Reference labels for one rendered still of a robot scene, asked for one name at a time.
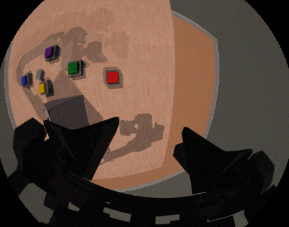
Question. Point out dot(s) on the yellow button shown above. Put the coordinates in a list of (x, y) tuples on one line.
[(45, 87)]

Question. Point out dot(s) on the green button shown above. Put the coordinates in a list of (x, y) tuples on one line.
[(76, 68)]

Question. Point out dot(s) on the red button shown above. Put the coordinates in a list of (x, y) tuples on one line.
[(113, 77)]

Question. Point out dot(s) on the blue button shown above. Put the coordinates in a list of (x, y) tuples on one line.
[(26, 80)]

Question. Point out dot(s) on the purple button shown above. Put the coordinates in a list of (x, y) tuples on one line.
[(52, 53)]

